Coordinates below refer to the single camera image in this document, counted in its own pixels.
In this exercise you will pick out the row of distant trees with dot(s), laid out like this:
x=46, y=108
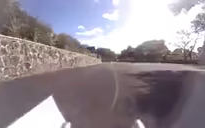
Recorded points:
x=150, y=50

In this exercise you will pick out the grey stone wall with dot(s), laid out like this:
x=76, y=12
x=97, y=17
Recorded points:
x=20, y=56

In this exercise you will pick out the grey asphalt road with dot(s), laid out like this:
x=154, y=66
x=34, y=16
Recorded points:
x=90, y=90

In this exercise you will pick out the row of trees above wall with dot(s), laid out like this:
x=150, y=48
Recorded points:
x=16, y=23

